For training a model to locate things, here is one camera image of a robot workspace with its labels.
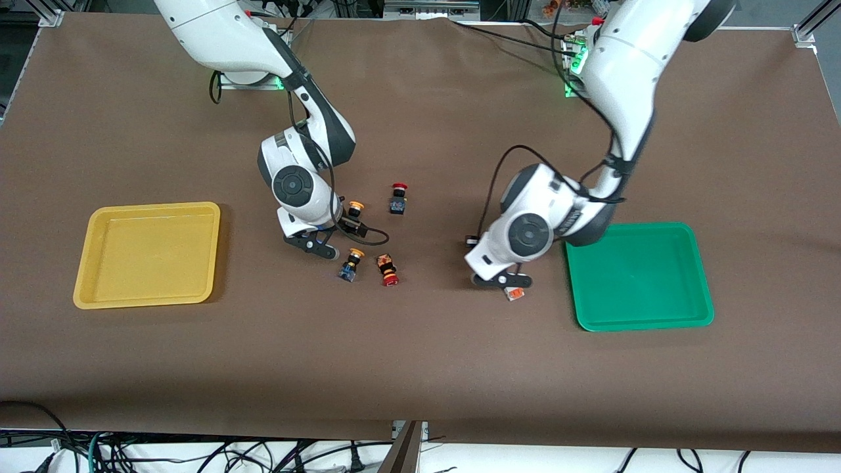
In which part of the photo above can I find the yellow push button blue block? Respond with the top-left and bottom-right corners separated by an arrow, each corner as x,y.
338,248 -> 366,283
340,201 -> 367,237

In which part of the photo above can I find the red mushroom button orange block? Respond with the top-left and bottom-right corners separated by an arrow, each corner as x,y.
376,253 -> 400,287

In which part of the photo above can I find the brown table cover sheet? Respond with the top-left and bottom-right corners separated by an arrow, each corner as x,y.
0,12 -> 841,454

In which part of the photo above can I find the green plastic tray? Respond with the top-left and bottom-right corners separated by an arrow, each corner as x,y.
564,222 -> 716,332

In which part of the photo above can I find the yellow plastic tray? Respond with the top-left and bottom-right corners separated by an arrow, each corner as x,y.
72,202 -> 221,310

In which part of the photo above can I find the grey equipment box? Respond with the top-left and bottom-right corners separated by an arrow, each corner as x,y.
384,0 -> 482,20

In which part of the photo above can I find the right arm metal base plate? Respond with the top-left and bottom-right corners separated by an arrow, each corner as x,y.
218,66 -> 287,91

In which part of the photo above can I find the grey metal table bracket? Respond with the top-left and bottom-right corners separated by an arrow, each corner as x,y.
380,420 -> 429,473

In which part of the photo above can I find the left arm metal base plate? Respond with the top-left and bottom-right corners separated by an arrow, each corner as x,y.
562,33 -> 592,99

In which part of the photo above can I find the long black base cable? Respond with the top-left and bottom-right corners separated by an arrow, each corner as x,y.
452,21 -> 571,52

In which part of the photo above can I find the short black base cable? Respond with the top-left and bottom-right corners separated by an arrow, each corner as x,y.
522,18 -> 580,40

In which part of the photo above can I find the black floor cable arc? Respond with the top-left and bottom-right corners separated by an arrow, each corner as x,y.
0,399 -> 73,461

